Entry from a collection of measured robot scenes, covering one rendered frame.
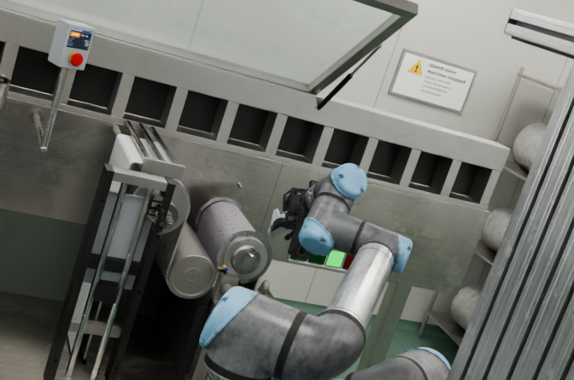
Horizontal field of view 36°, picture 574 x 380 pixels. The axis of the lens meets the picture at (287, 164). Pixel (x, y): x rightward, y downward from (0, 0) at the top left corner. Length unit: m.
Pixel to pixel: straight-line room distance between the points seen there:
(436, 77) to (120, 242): 3.57
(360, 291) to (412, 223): 1.25
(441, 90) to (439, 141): 2.67
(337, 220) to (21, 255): 1.06
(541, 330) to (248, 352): 0.48
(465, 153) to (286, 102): 0.63
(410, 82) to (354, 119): 2.72
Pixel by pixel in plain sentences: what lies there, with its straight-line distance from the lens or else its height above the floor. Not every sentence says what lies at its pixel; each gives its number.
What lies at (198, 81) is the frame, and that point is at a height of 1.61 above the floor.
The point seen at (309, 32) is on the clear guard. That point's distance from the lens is 2.27.
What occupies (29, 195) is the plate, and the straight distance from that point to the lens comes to 2.45.
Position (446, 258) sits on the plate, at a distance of 2.91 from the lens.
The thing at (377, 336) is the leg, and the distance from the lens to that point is 3.13.
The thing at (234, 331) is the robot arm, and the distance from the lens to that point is 1.42.
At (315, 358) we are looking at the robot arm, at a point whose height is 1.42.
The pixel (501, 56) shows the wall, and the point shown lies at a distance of 5.58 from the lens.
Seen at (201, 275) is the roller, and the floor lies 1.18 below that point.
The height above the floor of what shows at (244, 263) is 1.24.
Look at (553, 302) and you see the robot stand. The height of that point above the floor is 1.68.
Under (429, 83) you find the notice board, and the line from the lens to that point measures 5.36.
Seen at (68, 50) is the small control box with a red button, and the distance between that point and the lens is 2.03.
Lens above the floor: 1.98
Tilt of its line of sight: 12 degrees down
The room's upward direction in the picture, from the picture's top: 19 degrees clockwise
